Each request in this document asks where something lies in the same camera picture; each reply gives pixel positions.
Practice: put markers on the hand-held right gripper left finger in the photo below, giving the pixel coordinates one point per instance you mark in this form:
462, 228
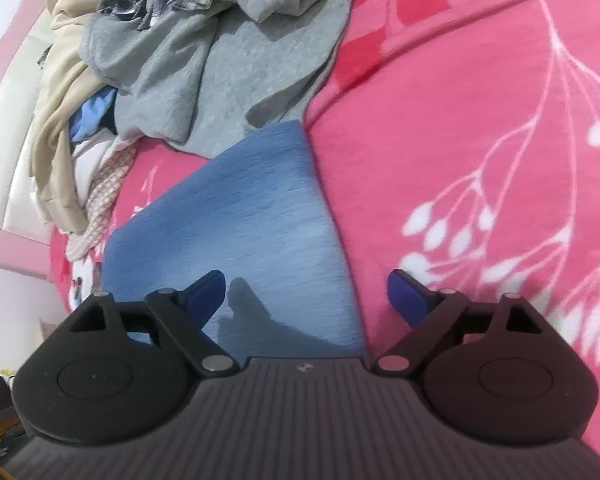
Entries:
205, 295

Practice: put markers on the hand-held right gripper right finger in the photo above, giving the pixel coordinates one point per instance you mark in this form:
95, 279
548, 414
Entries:
407, 297

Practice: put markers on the blue denim jeans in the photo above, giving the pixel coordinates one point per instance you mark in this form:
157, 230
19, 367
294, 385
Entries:
240, 210

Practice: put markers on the beige pants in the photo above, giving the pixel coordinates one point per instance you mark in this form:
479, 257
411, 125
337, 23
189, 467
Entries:
60, 110

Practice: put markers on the pink white houndstooth cloth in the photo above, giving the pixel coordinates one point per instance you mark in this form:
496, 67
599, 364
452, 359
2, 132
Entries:
105, 195

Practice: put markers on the pink floral blanket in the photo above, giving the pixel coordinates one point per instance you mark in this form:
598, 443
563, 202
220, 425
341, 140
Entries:
455, 110

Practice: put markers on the light blue cloth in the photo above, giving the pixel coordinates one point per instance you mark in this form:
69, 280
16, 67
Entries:
92, 115

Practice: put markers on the grey sweatshirt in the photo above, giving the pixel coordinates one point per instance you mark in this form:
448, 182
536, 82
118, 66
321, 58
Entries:
240, 60

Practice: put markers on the pink white bed headboard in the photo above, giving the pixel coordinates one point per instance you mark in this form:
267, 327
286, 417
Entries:
5, 160

